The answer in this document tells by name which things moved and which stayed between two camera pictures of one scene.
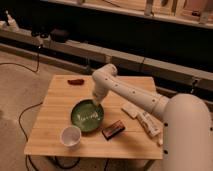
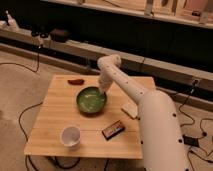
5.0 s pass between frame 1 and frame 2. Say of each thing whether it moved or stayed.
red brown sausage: stayed
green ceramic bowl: moved
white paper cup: stayed
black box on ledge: stayed
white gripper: moved
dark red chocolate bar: stayed
